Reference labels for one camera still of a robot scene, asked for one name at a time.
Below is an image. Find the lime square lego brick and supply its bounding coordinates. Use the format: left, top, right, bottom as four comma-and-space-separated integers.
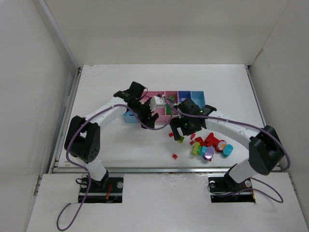
177, 136, 184, 143

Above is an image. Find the green lego row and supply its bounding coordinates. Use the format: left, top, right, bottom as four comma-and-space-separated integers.
166, 107, 172, 115

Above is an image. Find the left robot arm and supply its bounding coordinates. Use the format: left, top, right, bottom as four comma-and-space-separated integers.
64, 82, 165, 190

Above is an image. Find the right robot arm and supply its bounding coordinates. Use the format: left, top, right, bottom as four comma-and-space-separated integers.
166, 98, 285, 187

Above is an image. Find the light blue bin left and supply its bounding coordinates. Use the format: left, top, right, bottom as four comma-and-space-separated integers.
123, 111, 138, 123

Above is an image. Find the large pink bin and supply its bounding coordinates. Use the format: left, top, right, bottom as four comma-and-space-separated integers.
140, 90, 168, 124

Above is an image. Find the lime tall lego brick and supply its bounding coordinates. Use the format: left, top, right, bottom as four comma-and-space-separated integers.
191, 142, 200, 155

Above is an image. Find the red lego cluster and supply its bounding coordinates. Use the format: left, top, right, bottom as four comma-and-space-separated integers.
190, 132, 220, 147

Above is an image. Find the small pink bin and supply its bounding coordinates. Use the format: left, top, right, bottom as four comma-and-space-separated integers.
165, 91, 180, 122

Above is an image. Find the lavender flower lego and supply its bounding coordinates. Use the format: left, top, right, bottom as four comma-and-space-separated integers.
203, 147, 214, 160

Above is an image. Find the red round flower lego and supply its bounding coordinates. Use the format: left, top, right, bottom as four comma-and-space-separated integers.
215, 140, 227, 153

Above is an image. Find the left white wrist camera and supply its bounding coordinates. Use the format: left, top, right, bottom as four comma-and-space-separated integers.
149, 96, 166, 112

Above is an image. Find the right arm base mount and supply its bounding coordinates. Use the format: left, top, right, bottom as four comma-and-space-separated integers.
207, 176, 255, 203

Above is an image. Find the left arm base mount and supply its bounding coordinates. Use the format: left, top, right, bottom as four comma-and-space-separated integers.
75, 176, 124, 203

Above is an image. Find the metal table rail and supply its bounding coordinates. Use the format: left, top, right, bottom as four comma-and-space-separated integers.
49, 165, 282, 174

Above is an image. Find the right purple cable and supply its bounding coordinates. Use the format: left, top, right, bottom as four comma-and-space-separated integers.
164, 95, 292, 203

